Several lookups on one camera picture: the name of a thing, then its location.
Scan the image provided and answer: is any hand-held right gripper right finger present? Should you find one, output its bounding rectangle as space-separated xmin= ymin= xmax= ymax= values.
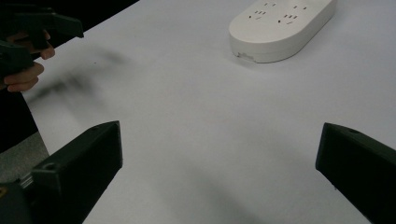
xmin=315 ymin=122 xmax=396 ymax=224

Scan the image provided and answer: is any white power strip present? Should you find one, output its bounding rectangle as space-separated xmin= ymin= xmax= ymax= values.
xmin=228 ymin=0 xmax=338 ymax=64

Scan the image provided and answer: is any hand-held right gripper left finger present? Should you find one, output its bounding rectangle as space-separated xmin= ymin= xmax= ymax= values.
xmin=30 ymin=120 xmax=123 ymax=224

